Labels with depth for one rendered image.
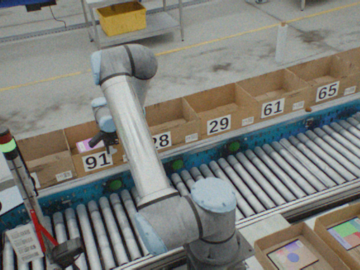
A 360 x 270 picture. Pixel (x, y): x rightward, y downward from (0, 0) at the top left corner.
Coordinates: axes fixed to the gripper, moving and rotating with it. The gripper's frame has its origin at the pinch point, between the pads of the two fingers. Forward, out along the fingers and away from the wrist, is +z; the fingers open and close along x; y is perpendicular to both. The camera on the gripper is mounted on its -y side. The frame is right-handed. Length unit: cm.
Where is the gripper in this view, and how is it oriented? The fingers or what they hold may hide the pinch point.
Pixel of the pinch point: (108, 155)
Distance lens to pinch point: 227.5
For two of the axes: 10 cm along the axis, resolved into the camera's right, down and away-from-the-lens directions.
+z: 0.7, 8.0, 6.0
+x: -3.7, -5.4, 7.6
